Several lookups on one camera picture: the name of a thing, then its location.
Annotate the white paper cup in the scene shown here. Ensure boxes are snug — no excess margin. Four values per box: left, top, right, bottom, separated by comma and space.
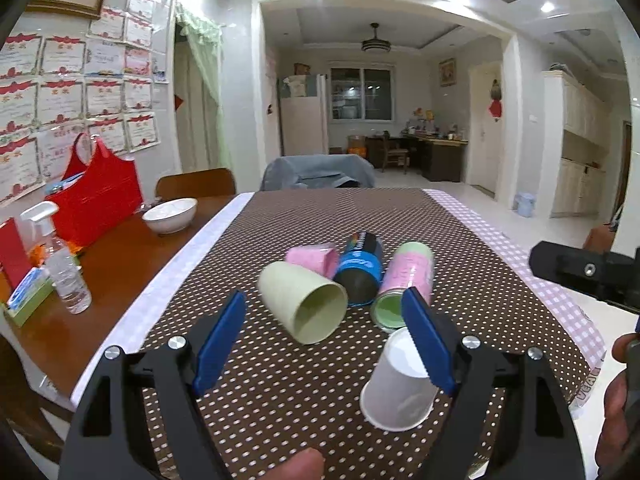
360, 327, 438, 432

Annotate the pale green plastic cup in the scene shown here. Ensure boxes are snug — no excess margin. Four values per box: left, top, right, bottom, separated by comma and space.
257, 261, 348, 344

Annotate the pink paper-wrapped cup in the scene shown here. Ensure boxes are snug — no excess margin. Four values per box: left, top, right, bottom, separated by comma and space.
284, 244, 340, 280

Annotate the person's left hand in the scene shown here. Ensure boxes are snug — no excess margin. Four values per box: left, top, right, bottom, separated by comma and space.
262, 448, 324, 480

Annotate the person's right hand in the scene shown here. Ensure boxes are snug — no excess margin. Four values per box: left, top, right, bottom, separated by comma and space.
596, 333, 639, 479

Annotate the pink and green jar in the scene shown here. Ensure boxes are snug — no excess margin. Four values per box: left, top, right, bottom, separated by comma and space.
371, 242, 435, 333

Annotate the black and blue can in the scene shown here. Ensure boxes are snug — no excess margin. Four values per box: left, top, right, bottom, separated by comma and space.
333, 231, 383, 308

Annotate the brown polka dot tablecloth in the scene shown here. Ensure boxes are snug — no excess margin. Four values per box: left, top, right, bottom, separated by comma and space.
69, 187, 608, 480

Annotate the blue trash bin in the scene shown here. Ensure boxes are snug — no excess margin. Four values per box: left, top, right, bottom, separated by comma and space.
515, 192, 536, 218

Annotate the white ceramic bowl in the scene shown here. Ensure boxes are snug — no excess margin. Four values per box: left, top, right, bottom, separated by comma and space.
142, 197, 198, 235

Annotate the clear spray bottle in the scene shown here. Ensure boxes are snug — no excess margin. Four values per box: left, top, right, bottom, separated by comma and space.
21, 200, 92, 314

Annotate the wooden chair back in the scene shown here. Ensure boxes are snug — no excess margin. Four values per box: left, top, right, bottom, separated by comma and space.
155, 168, 236, 202

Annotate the green tissue box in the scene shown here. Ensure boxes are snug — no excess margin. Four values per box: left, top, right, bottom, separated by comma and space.
1, 268, 54, 327

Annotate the dark wooden desk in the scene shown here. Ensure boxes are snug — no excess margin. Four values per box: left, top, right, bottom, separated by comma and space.
364, 136, 468, 182

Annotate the wooden desk chair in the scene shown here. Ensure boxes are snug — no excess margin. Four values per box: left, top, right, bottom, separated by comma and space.
381, 130, 409, 174

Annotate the red gift bag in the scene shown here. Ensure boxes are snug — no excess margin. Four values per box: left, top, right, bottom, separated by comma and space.
46, 134, 143, 247

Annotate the grey covered sofa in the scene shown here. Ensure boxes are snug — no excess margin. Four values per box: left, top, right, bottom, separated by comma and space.
260, 154, 375, 191

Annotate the red door hanging ornament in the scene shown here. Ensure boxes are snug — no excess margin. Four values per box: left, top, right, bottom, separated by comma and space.
488, 79, 502, 122

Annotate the green sheer curtain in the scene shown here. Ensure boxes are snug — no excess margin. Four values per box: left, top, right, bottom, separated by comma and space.
175, 1, 232, 170

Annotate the red box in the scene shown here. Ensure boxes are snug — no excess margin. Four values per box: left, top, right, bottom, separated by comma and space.
0, 218, 32, 289

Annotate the white refrigerator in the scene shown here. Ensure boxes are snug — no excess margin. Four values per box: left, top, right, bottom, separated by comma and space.
279, 74, 329, 156

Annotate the ceiling lamp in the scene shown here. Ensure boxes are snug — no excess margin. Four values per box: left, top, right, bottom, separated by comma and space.
361, 23, 392, 53

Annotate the white wall cabinet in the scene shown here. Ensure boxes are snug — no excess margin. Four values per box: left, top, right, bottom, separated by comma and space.
536, 70, 610, 218

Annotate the framed picture on wall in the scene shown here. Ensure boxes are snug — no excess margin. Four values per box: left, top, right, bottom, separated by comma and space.
438, 58, 457, 87

